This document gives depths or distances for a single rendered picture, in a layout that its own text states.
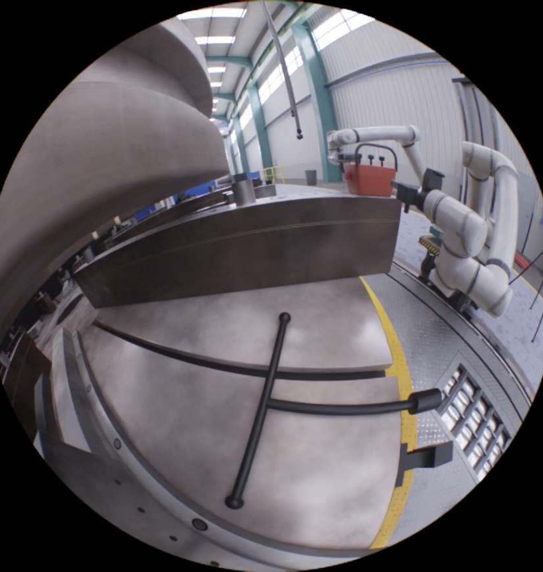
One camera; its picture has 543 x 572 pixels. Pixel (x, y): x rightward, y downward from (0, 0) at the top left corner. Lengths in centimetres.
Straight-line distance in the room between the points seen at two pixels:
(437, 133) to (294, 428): 744
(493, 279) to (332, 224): 57
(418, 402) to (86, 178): 80
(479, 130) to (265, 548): 214
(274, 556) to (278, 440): 35
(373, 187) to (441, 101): 706
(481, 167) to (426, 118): 673
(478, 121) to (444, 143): 546
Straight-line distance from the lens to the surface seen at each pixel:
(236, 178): 167
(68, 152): 35
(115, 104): 44
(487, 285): 49
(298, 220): 65
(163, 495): 59
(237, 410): 52
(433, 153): 725
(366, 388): 53
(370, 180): 72
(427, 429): 98
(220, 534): 55
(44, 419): 70
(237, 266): 73
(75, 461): 44
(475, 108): 183
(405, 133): 126
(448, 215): 44
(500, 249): 56
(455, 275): 49
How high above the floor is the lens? 79
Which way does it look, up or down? 37 degrees down
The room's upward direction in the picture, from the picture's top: 11 degrees counter-clockwise
